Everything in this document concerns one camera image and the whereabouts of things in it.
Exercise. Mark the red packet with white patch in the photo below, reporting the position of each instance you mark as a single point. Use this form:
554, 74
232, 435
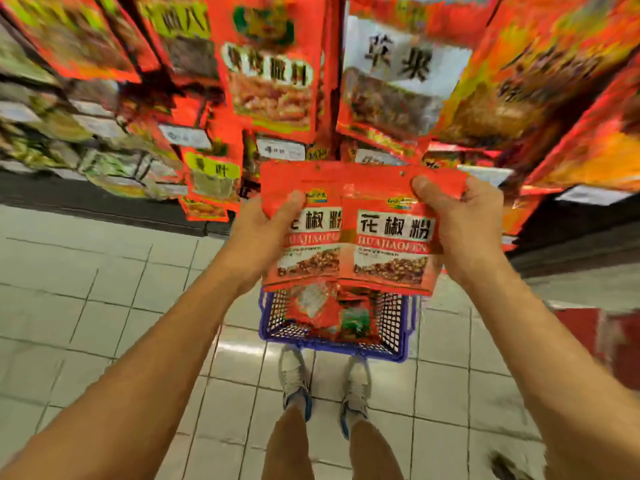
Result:
312, 307

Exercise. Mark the red floor stand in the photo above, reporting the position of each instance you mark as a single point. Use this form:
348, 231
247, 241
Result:
607, 339

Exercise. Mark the person's right hand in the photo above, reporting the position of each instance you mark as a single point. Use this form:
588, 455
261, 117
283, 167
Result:
472, 229

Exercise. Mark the red spice powder packet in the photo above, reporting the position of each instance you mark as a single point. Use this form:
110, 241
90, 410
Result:
392, 244
312, 234

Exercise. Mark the person's leg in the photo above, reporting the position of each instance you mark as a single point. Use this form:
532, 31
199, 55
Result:
374, 457
287, 449

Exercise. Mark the person's left thumb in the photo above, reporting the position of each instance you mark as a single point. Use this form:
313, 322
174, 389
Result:
289, 208

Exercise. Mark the person's left hand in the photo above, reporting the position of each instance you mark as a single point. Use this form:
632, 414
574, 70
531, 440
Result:
252, 244

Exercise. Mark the person's right grey shoe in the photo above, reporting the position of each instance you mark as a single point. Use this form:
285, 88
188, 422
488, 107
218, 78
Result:
356, 389

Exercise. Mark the white price label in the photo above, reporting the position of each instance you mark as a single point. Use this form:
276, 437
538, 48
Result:
280, 148
487, 174
185, 136
592, 194

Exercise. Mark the person's grey shoe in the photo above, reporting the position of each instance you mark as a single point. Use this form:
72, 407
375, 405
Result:
295, 374
356, 389

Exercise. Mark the person's left grey shoe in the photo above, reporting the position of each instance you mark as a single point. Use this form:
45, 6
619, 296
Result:
295, 374

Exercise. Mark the display of hanging red bags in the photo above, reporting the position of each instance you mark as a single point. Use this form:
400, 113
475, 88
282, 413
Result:
400, 69

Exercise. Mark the person's left leg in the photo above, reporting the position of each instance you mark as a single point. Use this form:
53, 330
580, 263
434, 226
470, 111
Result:
287, 449

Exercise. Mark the person's right thumb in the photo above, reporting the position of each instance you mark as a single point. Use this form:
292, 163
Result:
428, 190

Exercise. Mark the person's right forearm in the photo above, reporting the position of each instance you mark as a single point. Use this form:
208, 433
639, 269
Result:
560, 374

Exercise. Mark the blue plastic shopping basket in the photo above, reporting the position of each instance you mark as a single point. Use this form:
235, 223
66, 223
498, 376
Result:
395, 324

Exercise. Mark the dark shelf base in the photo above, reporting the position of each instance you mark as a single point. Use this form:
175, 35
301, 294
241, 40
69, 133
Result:
100, 199

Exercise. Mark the person's left forearm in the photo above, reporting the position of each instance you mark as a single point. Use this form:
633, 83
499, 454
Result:
140, 374

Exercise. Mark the person's right leg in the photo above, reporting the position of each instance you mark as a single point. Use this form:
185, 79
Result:
374, 457

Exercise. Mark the red packet with green patch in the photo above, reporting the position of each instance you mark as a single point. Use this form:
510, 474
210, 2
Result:
357, 319

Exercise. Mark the row of pale green bags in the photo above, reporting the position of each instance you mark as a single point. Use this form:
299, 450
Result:
60, 144

